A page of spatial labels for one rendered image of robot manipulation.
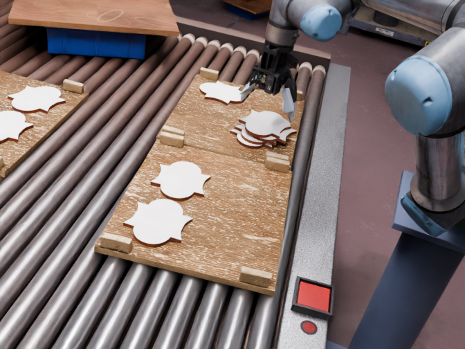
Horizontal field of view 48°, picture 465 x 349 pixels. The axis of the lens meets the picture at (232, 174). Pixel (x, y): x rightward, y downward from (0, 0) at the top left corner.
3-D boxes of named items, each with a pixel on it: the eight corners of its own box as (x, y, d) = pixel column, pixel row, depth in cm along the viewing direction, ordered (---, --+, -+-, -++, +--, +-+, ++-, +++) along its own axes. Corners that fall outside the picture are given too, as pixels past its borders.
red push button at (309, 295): (329, 293, 102) (331, 289, 101) (326, 317, 97) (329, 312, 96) (298, 285, 103) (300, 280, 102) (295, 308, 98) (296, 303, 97)
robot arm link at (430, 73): (485, 211, 119) (511, 46, 75) (432, 251, 119) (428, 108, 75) (446, 176, 126) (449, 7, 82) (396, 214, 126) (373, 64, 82)
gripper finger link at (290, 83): (283, 106, 135) (270, 73, 132) (286, 103, 136) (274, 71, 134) (299, 101, 132) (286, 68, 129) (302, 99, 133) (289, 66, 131)
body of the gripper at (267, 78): (247, 88, 131) (256, 41, 124) (262, 77, 137) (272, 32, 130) (274, 99, 128) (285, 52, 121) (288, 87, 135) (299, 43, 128)
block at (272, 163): (288, 169, 131) (290, 160, 130) (287, 174, 130) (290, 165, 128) (264, 164, 132) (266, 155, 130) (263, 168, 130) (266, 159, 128)
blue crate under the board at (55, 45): (139, 25, 197) (141, -2, 191) (146, 61, 172) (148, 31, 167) (51, 18, 188) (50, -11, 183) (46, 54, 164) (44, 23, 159)
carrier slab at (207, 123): (303, 104, 166) (304, 100, 165) (289, 174, 132) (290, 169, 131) (196, 78, 168) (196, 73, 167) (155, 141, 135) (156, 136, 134)
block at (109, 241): (133, 248, 101) (133, 237, 99) (129, 255, 99) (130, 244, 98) (102, 240, 101) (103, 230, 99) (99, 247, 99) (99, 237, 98)
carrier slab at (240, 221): (290, 176, 132) (292, 170, 131) (272, 296, 99) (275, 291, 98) (156, 144, 134) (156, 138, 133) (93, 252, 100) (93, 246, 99)
